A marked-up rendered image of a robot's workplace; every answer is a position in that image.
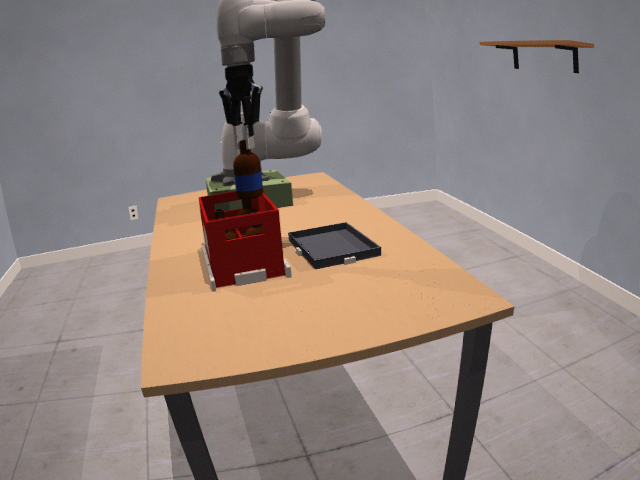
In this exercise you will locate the red bottle crate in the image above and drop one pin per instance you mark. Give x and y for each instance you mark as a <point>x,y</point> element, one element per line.
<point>229,257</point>

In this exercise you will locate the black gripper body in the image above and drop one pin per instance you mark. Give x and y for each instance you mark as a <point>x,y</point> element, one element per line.
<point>245,72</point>

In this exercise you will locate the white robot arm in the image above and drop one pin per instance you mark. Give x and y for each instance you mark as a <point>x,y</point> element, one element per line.
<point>290,132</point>

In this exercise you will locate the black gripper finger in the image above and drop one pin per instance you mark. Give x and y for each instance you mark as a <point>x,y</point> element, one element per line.
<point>250,103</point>
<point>232,110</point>

